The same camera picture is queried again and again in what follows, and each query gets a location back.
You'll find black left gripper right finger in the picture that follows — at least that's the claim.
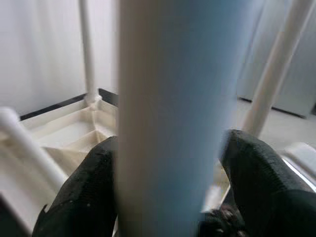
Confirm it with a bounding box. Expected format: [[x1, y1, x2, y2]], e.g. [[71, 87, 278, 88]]
[[199, 129, 316, 237]]

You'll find white plastic table top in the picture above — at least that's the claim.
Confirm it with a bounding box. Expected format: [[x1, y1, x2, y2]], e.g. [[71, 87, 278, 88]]
[[0, 97, 316, 237]]

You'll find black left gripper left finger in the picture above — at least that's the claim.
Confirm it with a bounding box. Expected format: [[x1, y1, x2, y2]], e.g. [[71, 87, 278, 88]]
[[32, 135, 119, 237]]

